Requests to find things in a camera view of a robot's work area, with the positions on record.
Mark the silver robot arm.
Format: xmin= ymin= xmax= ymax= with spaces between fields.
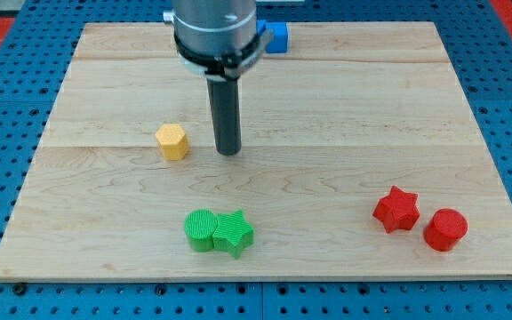
xmin=163 ymin=0 xmax=274 ymax=82

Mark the yellow hexagon block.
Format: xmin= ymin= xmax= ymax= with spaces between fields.
xmin=155 ymin=124 xmax=189 ymax=161

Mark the wooden board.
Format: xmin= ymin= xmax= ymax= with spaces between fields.
xmin=0 ymin=22 xmax=512 ymax=283

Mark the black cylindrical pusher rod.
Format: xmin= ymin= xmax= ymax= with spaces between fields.
xmin=207 ymin=80 xmax=242 ymax=156

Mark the green star block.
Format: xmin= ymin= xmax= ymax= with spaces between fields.
xmin=212 ymin=210 xmax=254 ymax=260

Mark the green cylinder block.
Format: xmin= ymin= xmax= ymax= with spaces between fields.
xmin=184 ymin=209 xmax=218 ymax=252

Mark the blue cube block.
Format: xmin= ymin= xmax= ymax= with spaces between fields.
xmin=257 ymin=20 xmax=289 ymax=54

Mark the red star block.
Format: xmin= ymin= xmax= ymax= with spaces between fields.
xmin=372 ymin=186 xmax=420 ymax=234

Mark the red cylinder block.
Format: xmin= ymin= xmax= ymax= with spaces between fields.
xmin=423 ymin=208 xmax=468 ymax=252

